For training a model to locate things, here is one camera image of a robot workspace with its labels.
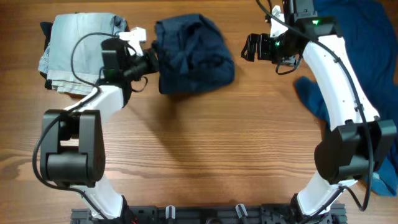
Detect dark navy shorts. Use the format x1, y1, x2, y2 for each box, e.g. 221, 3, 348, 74
152, 14, 235, 95

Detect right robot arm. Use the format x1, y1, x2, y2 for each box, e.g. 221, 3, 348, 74
241, 1, 397, 223

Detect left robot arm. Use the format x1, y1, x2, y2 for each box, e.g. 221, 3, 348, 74
32, 37, 159, 223

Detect folded light denim garment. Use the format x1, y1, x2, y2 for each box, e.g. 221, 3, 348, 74
38, 12, 128, 95

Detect crumpled teal blue garment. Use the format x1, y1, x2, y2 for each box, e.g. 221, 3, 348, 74
294, 0, 397, 197

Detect folded black garment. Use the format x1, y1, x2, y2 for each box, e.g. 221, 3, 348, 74
40, 22, 53, 90

